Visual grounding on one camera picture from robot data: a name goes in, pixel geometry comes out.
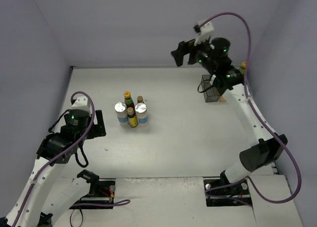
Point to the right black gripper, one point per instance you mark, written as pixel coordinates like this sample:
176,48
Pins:
185,51

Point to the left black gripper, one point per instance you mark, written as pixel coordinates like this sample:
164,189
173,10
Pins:
98,123

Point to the white granule jar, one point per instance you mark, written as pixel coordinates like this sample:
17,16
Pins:
142,114
121,112

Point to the red sauce bottle yellow cap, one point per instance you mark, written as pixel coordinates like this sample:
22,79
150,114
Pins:
242,68

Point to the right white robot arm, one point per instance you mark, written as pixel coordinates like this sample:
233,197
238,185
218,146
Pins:
264,148

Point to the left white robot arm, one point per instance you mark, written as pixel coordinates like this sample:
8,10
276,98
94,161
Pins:
52,156

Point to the front yellow label bottle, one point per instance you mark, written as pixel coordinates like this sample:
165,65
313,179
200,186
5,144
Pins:
132,119

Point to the yellow label bottle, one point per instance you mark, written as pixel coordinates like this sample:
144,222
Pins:
132,119
140,99

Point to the rear yellow label bottle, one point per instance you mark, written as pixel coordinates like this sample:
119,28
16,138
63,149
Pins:
140,99

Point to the amber plastic bin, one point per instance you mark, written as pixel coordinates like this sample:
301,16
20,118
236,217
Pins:
221,99

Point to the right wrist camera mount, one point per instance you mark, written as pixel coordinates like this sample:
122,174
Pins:
203,32

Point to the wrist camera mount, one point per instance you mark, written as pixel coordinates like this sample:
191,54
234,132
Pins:
203,32
81,103

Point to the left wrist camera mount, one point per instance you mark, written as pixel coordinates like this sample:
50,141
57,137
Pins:
81,103

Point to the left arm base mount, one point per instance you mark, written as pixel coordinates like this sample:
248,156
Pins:
100,195

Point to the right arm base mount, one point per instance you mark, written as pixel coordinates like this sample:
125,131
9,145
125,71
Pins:
232,196

